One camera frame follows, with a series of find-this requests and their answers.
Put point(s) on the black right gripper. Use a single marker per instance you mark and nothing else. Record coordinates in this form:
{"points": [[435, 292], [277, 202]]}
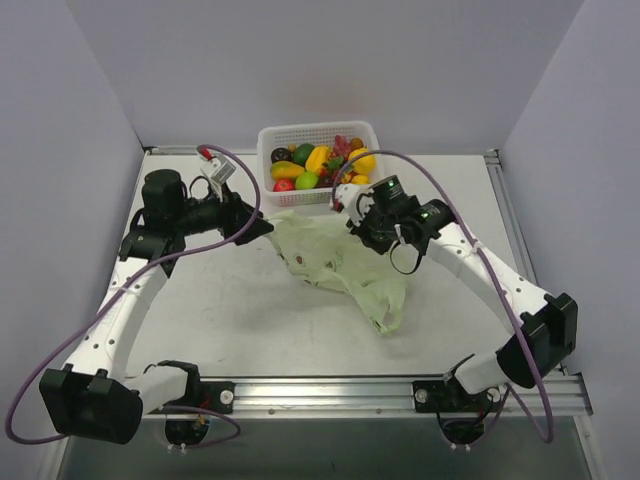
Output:
{"points": [[367, 226]]}

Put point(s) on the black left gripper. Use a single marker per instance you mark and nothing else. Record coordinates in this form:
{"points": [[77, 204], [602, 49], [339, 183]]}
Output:
{"points": [[235, 215]]}

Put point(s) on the yellow lemon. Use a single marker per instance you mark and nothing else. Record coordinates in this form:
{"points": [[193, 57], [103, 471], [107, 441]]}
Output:
{"points": [[364, 163]]}

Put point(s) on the light green apple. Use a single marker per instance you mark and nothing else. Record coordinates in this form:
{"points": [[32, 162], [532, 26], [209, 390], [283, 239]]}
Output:
{"points": [[306, 181]]}

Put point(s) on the light green plastic bag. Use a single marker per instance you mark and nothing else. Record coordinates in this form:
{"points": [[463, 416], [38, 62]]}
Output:
{"points": [[320, 251]]}

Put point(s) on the red strawberry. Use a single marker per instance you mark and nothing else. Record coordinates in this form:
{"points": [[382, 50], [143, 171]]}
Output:
{"points": [[332, 166]]}

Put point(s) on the pink grape bunch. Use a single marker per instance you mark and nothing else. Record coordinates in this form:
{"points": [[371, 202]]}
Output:
{"points": [[341, 147]]}

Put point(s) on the yellow starfruit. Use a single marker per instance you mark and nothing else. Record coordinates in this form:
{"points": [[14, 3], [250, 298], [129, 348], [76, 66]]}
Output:
{"points": [[315, 161]]}

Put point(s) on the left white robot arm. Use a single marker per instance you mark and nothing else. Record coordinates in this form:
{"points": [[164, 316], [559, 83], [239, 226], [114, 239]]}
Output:
{"points": [[146, 260]]}

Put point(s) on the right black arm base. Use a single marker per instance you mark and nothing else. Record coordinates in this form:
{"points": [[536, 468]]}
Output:
{"points": [[435, 395]]}

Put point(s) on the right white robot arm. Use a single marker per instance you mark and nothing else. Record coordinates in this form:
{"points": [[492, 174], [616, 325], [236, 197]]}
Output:
{"points": [[542, 327]]}

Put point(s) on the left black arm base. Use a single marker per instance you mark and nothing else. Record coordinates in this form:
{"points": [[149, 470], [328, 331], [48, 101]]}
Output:
{"points": [[217, 396]]}

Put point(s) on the red apple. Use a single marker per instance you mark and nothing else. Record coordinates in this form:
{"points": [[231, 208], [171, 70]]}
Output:
{"points": [[284, 185]]}

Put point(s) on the green yellow mango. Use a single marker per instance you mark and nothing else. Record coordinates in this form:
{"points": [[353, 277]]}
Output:
{"points": [[286, 170]]}

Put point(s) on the dark mangosteen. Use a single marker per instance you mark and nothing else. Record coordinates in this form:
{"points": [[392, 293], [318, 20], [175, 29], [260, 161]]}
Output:
{"points": [[280, 154]]}

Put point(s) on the white perforated plastic basket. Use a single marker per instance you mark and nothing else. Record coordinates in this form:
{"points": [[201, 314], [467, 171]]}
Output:
{"points": [[359, 133]]}

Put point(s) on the green lime fruit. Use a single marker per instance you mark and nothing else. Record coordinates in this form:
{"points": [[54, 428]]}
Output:
{"points": [[302, 153]]}

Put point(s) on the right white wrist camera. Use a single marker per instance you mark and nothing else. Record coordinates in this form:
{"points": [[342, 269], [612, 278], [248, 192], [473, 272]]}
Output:
{"points": [[355, 200]]}

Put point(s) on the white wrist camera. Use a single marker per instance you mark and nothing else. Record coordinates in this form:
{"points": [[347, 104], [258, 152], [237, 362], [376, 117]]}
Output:
{"points": [[217, 171], [355, 200]]}

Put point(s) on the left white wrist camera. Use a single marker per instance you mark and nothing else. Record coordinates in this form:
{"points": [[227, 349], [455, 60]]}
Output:
{"points": [[217, 171]]}

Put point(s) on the aluminium table edge rail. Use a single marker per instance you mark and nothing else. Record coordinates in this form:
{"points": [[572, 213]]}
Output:
{"points": [[325, 395]]}

